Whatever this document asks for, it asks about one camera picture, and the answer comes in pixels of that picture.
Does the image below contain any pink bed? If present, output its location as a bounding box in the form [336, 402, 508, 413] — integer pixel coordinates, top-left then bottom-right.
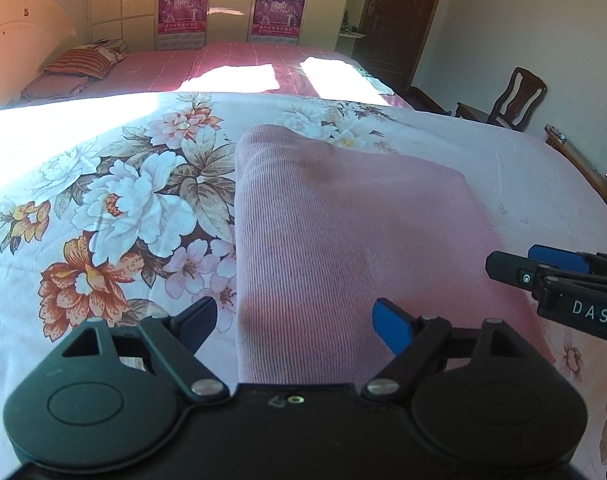
[4, 40, 414, 111]

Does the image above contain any wooden furniture piece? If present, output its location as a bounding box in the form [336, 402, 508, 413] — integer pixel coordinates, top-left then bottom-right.
[543, 124, 607, 202]

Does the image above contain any folded pink blanket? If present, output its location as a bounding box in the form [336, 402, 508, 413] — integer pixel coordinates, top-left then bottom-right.
[21, 74, 92, 101]

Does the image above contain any white corner shelf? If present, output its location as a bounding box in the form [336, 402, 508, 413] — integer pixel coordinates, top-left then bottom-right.
[337, 0, 377, 41]

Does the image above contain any floral bed sheet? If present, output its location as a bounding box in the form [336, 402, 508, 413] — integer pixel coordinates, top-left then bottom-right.
[0, 91, 607, 480]

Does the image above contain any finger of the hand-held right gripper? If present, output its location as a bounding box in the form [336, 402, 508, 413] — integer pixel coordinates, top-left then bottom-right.
[486, 251, 548, 289]
[527, 244, 607, 277]

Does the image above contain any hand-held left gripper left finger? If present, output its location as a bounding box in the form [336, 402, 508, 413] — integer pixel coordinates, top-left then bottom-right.
[58, 296, 230, 403]

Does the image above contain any cream wooden headboard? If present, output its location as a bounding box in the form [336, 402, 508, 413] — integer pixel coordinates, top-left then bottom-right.
[0, 0, 77, 113]

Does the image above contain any dark wooden door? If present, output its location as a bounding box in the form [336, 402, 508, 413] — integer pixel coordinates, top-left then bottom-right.
[351, 0, 451, 91]

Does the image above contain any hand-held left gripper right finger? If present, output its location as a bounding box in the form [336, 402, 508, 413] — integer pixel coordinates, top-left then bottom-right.
[362, 297, 551, 402]

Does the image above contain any dark wooden chair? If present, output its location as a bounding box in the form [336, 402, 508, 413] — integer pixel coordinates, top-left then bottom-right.
[456, 66, 548, 133]

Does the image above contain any small white cloth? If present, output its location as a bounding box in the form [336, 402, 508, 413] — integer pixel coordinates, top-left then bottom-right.
[358, 66, 397, 95]

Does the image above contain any cream wardrobe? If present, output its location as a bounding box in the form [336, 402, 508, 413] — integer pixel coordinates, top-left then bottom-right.
[88, 0, 357, 53]

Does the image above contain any pink knit sweater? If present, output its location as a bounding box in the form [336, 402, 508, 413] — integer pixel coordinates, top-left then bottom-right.
[234, 124, 557, 386]

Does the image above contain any striped pillow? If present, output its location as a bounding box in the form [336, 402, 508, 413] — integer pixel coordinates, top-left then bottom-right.
[44, 42, 127, 80]

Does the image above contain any pink wall poster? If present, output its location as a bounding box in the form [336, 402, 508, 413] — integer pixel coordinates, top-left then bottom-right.
[250, 0, 305, 45]
[156, 0, 212, 51]

